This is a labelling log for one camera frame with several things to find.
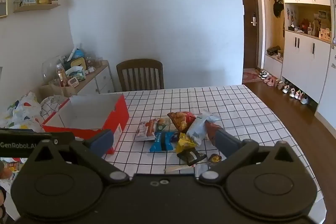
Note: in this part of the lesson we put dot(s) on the soap dispenser bottle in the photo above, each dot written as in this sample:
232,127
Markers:
310,29

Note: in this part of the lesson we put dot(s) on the black hanging bag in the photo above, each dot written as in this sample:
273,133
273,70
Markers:
278,7

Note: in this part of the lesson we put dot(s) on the white yellow box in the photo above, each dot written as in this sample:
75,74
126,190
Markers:
325,35

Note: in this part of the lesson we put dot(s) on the green tissue box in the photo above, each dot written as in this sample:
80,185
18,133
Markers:
77,74

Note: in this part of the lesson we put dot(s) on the white green snack packet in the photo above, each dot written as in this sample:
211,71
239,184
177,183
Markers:
199,129

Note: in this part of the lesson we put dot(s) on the pink white timer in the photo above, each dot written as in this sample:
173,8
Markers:
74,81

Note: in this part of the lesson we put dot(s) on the colourful printed cloth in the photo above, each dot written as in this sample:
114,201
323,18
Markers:
23,108

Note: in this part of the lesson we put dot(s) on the orange bottle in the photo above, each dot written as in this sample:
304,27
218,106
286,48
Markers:
61,75

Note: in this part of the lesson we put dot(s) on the yellow snack packet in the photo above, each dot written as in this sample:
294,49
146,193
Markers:
185,144

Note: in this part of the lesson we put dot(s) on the white wooden sideboard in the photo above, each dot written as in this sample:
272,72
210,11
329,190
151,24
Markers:
102,82

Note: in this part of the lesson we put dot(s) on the brown door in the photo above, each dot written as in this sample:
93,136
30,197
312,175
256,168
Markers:
249,3

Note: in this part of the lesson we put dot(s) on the wooden wall shelf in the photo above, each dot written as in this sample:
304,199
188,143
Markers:
36,7

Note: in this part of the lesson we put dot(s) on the patterned door rug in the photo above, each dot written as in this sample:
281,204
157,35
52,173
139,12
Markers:
250,76

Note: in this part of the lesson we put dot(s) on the round glass vase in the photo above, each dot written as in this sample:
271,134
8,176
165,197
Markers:
50,66

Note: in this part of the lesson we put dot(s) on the brown shoe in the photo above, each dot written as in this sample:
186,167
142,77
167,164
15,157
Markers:
273,50

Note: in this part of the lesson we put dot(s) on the red chips bag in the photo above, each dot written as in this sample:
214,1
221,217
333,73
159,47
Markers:
181,119

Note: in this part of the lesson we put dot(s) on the red snack stick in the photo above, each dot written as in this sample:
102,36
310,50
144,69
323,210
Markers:
211,132

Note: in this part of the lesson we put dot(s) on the small pale snack packet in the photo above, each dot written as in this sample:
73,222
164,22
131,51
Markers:
164,123

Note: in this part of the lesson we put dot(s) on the checkered tablecloth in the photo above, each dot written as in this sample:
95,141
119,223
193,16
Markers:
236,108

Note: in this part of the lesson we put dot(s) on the white cardboard box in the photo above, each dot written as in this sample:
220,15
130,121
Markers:
115,119

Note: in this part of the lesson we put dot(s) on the clear stick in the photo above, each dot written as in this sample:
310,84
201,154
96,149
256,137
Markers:
181,168

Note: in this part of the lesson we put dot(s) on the wooden chair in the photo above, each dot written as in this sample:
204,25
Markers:
139,64

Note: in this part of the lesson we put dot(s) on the dark snack packet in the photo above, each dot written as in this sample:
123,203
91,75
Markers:
190,157

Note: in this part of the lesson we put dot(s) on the brown paper bag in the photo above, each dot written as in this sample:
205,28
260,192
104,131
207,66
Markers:
57,91

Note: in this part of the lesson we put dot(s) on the blue snack packet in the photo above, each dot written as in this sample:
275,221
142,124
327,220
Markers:
157,144

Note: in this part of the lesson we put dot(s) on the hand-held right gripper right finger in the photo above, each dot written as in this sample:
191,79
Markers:
227,144

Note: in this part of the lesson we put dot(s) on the white orange snack packet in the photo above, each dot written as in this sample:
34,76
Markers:
144,132

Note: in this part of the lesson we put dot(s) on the row of shoes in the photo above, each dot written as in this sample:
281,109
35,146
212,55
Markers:
270,79

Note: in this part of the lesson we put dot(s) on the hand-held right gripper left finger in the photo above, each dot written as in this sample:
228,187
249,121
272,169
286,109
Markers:
101,141

